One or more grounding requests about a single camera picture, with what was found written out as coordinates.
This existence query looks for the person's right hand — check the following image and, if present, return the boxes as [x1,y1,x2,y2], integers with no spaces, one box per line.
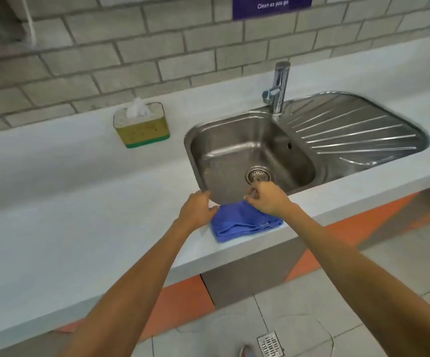
[244,181,298,217]

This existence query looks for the person's left hand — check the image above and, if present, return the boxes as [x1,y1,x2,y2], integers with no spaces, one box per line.
[177,190,219,232]

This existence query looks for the blue cloth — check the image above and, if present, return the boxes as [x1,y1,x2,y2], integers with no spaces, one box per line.
[210,199,285,243]

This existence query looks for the person's left forearm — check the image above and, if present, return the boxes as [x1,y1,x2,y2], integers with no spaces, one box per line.
[61,219,201,357]

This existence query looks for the person's right forearm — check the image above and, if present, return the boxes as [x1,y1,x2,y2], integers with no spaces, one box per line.
[284,204,430,357]

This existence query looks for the sink drain strainer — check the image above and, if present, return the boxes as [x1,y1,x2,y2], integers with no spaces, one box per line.
[245,166,271,185]

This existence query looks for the stainless steel sink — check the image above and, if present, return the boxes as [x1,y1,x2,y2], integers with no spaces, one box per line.
[184,91,430,206]

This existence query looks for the chrome tap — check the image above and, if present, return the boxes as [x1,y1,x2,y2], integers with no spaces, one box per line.
[262,61,291,116]

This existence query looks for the yellow green tissue box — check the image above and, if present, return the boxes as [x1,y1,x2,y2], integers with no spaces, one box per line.
[113,97,171,149]

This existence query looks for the metal floor drain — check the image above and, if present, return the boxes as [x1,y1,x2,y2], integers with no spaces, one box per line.
[257,331,285,357]

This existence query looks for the purple wall sign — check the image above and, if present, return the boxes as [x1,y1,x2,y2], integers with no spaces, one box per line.
[232,0,314,21]

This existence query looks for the white wall pipe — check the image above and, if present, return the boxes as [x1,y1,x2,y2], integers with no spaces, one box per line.
[22,0,38,47]

